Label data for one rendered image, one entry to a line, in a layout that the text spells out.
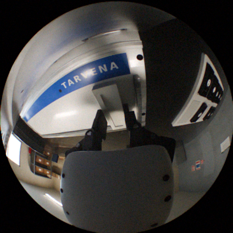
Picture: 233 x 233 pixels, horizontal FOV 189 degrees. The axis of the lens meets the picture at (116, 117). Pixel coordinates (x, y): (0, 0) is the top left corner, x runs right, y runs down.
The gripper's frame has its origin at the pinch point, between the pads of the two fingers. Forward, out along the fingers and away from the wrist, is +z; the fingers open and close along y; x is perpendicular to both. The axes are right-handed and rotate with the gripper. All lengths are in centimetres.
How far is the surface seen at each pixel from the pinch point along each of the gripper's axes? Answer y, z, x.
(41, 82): -9.9, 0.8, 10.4
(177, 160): 139, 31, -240
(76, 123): -9.3, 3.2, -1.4
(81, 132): -9.6, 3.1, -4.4
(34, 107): -18.2, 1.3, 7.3
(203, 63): 21.5, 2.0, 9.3
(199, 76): 20.5, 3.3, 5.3
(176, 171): 165, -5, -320
